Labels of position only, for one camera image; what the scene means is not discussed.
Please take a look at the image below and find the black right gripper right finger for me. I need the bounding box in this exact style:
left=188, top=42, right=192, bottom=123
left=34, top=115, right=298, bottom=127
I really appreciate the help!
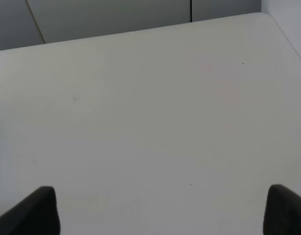
left=263, top=185, right=301, bottom=235

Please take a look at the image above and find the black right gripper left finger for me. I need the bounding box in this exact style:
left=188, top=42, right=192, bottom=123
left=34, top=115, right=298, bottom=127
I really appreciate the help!
left=0, top=186, right=60, bottom=235

